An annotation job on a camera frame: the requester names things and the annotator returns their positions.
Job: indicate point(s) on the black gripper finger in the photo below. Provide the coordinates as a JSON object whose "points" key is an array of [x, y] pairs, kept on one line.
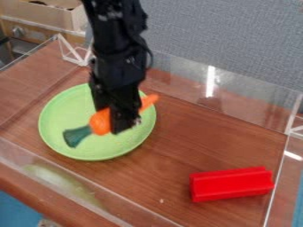
{"points": [[100, 96], [124, 107]]}

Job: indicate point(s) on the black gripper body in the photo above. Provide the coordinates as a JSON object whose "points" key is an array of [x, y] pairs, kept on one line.
{"points": [[119, 70]]}

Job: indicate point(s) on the orange toy carrot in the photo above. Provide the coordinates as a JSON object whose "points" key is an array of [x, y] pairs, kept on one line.
{"points": [[99, 124]]}

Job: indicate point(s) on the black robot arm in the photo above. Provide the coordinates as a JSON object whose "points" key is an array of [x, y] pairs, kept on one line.
{"points": [[116, 22]]}

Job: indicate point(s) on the green plate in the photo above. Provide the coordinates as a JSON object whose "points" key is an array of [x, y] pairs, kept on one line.
{"points": [[70, 110]]}

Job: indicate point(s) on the cardboard box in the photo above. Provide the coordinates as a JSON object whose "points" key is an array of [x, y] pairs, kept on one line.
{"points": [[56, 13]]}

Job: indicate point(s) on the wooden shelf with knob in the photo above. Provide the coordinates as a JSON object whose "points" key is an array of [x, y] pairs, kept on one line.
{"points": [[23, 37]]}

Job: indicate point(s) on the red plastic block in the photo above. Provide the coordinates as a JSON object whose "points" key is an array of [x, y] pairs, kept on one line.
{"points": [[233, 183]]}

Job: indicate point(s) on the clear acrylic enclosure wall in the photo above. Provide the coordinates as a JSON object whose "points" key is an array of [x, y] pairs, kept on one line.
{"points": [[219, 121]]}

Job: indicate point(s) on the clear acrylic triangle bracket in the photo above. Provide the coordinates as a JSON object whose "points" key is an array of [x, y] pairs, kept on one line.
{"points": [[75, 54]]}

